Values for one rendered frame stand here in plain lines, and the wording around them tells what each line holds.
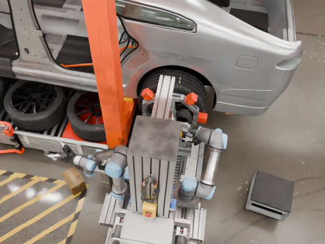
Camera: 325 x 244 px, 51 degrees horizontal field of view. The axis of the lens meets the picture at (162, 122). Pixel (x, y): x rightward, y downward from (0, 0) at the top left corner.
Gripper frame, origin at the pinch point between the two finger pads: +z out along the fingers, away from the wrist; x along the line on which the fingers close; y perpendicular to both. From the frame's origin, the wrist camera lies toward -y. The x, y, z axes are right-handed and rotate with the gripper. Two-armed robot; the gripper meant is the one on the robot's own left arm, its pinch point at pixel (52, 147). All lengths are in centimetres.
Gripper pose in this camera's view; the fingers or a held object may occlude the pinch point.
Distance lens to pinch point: 275.2
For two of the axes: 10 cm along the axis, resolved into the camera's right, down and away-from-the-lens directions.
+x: 3.9, -6.6, 6.5
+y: -0.9, 6.7, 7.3
